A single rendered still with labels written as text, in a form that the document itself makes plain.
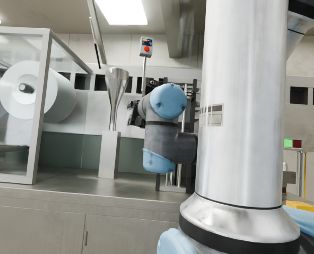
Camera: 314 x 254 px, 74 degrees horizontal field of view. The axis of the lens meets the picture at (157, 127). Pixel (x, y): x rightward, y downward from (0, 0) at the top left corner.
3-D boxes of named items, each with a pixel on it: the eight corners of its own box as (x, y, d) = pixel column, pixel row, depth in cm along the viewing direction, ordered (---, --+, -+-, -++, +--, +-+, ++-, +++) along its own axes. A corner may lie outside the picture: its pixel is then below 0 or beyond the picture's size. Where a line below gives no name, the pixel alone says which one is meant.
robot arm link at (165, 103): (152, 119, 42) (156, 77, 42) (139, 122, 52) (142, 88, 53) (188, 123, 44) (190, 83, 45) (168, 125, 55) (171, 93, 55)
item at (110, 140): (91, 178, 116) (101, 77, 120) (99, 174, 130) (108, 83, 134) (116, 180, 115) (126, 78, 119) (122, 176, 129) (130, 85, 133)
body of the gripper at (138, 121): (125, 125, 67) (133, 123, 56) (131, 100, 68) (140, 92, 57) (147, 130, 70) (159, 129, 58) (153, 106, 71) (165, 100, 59)
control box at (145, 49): (140, 51, 115) (142, 34, 115) (138, 56, 121) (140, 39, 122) (152, 54, 116) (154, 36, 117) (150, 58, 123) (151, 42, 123)
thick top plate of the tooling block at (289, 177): (262, 181, 105) (263, 169, 105) (236, 170, 144) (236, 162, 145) (295, 184, 104) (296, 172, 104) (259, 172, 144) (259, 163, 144)
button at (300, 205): (296, 211, 81) (296, 204, 81) (285, 205, 88) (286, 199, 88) (314, 212, 81) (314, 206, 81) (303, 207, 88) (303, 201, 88)
